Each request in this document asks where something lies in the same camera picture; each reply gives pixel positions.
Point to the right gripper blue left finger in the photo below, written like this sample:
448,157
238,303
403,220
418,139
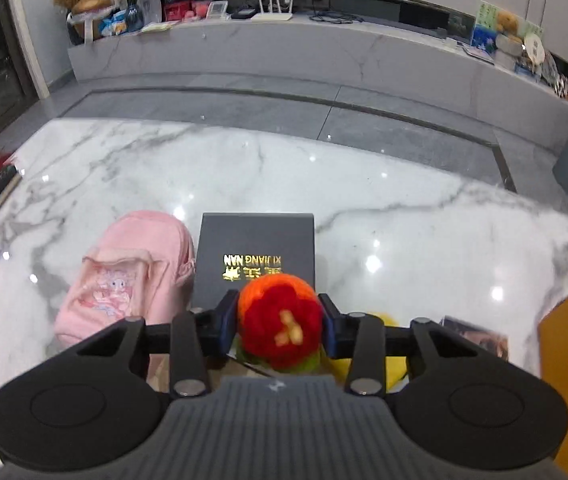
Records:
226,320

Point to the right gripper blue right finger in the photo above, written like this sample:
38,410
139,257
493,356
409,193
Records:
331,327

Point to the red crochet flower toy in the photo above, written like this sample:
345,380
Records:
279,324

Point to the dark grey gift box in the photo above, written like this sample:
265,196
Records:
234,249

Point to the yellow tape measure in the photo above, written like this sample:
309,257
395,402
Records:
371,356

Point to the pink mini backpack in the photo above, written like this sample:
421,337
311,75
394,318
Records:
143,265

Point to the purple card deck box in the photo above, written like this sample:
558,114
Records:
493,342

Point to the marble tv console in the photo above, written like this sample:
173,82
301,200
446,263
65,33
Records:
368,56

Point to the white wifi router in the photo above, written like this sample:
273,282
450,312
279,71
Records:
274,11

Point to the round paper fan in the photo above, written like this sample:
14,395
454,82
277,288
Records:
534,49

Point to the brown teddy bear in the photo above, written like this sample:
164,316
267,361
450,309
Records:
507,23

